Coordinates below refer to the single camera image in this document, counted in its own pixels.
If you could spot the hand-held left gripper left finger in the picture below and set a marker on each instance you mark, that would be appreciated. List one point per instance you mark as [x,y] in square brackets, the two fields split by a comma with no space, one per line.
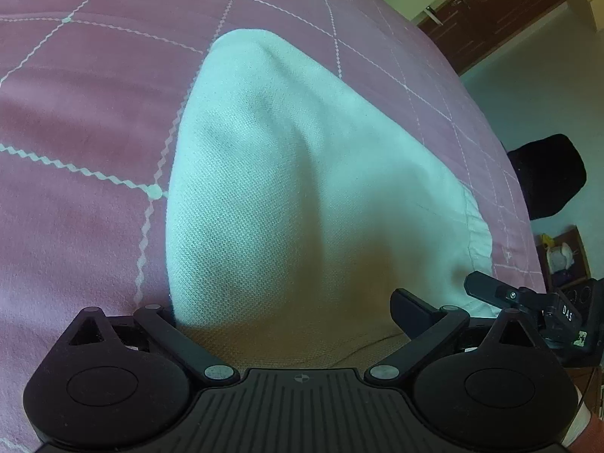
[160,323]

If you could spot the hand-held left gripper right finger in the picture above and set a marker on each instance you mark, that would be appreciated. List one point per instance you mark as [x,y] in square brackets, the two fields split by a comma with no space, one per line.
[401,306]

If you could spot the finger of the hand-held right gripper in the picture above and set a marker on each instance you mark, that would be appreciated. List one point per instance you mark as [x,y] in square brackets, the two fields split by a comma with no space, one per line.
[490,285]

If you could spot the white pants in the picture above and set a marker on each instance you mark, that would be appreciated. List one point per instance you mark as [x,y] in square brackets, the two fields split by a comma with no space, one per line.
[283,174]

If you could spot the white plastic container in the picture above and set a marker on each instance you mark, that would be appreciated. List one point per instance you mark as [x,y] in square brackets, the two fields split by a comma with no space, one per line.
[561,255]

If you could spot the wooden shelf unit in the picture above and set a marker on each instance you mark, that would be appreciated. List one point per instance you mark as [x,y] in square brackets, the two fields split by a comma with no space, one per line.
[573,255]

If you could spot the yellow item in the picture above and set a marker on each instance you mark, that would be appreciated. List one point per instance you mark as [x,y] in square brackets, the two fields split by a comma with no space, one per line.
[545,240]

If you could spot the black cloth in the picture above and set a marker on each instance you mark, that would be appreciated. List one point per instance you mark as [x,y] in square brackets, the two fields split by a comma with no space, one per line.
[547,174]

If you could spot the pink quilted bedspread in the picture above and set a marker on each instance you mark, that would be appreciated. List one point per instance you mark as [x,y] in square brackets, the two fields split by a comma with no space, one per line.
[85,127]

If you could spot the brown wooden door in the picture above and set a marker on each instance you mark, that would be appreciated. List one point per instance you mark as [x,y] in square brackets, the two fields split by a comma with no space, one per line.
[500,9]

